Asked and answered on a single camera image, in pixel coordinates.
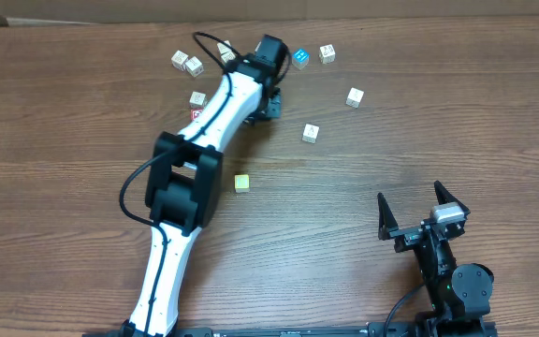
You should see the yellow top wooden block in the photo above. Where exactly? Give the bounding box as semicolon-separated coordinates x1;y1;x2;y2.
234;174;250;193

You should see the red top wooden block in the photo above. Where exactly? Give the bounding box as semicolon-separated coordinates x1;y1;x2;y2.
191;109;203;121

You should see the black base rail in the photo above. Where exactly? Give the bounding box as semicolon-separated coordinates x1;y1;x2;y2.
82;322;498;337

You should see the plain wooden block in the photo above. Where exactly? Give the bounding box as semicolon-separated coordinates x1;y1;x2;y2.
319;44;336;64
184;56;204;78
217;40;231;55
171;50;189;71

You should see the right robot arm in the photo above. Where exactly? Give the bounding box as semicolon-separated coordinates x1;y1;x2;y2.
368;181;498;337

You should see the cardboard back wall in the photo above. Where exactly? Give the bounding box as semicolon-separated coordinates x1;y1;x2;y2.
0;0;539;26

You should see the blue sided front block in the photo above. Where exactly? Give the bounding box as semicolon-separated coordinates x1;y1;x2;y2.
301;124;319;143

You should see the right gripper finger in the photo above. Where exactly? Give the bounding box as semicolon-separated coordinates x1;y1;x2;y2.
434;181;470;215
377;193;399;241

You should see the plain wooden block far left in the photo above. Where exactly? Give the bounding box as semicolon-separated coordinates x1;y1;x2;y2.
171;50;189;71

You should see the blue X wooden block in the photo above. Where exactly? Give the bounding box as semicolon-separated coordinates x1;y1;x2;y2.
221;51;236;64

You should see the plain block far right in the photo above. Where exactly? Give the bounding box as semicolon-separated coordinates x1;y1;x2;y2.
345;88;364;109

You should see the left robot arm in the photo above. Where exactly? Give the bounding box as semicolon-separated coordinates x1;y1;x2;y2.
115;35;292;336

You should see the plain wooden block top right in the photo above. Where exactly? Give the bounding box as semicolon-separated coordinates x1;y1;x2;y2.
319;44;336;64

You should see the plain block above red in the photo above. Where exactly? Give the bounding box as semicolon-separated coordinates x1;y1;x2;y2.
189;91;208;109

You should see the blue top wooden block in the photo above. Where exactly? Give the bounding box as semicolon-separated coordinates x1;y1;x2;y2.
292;49;310;70

